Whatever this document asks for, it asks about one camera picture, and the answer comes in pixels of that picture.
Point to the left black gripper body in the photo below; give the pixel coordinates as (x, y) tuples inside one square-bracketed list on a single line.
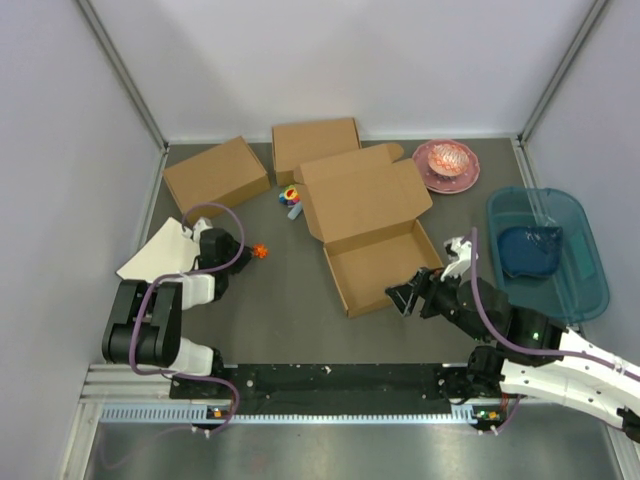
[(232, 247)]

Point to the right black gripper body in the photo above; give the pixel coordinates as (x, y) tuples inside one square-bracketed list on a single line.
[(440, 298)]

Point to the cardboard box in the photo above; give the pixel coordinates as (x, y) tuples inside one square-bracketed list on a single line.
[(296, 143), (364, 207), (228, 174)]

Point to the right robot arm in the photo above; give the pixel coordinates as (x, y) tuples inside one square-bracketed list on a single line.
[(522, 352)]

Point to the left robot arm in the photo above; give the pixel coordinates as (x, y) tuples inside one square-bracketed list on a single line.
[(144, 329)]

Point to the small orange toy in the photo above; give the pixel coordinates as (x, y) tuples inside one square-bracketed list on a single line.
[(260, 251)]

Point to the white square board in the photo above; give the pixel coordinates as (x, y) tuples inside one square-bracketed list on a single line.
[(170, 250)]

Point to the blue chalk stick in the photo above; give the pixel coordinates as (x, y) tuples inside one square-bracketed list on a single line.
[(295, 211)]

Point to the dark blue dish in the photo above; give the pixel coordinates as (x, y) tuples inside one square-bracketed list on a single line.
[(530, 251)]

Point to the rainbow flower plush left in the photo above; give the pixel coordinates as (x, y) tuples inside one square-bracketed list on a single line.
[(289, 196)]

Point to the pink plate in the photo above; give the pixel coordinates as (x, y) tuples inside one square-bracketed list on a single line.
[(446, 185)]

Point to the teal plastic bin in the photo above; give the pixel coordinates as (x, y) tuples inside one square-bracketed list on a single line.
[(578, 290)]

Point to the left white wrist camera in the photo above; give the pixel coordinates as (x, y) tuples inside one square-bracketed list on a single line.
[(197, 227)]

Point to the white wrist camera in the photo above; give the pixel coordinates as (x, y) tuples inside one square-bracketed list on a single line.
[(197, 227), (459, 252)]

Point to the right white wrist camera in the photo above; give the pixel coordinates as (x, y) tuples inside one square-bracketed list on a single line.
[(459, 252)]

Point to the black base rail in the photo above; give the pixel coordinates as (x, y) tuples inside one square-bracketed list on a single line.
[(428, 380)]

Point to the grey slotted cable duct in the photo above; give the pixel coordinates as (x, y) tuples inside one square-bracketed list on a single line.
[(208, 415)]

